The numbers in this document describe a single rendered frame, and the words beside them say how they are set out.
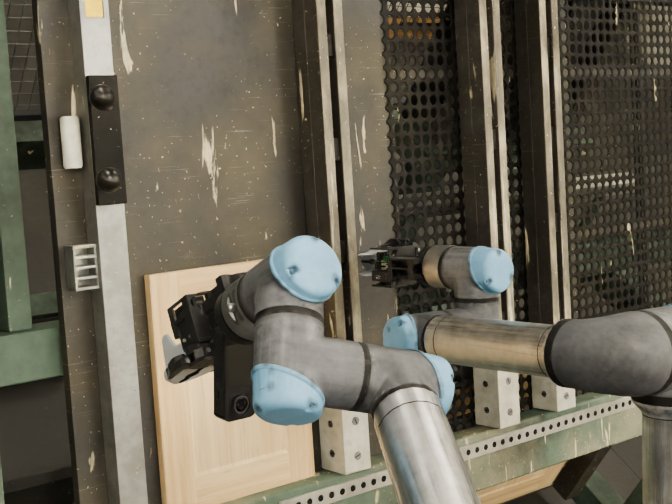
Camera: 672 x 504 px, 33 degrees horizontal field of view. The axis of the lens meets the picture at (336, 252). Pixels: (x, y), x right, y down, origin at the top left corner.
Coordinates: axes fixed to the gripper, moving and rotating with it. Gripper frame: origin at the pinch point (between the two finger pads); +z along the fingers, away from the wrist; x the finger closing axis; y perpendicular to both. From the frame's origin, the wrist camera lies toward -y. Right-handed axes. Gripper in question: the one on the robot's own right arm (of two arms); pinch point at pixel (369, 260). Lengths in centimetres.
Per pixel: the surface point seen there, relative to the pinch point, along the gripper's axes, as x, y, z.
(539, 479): 75, -100, 48
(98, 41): -40, 54, -2
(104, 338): 6, 57, -1
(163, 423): 22, 47, 0
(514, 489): 76, -90, 49
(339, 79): -33.7, 8.7, -4.9
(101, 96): -31, 60, -13
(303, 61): -37.4, 13.0, -0.2
